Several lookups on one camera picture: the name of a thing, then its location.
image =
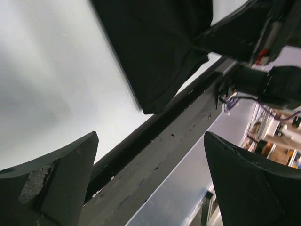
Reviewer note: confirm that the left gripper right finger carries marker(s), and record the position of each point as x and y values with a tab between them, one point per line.
252	190

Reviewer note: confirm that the black graphic t shirt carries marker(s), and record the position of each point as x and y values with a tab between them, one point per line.
153	41

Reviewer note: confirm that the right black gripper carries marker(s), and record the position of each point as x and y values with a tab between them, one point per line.
256	32

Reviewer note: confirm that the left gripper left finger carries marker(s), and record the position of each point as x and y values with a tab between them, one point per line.
49	190

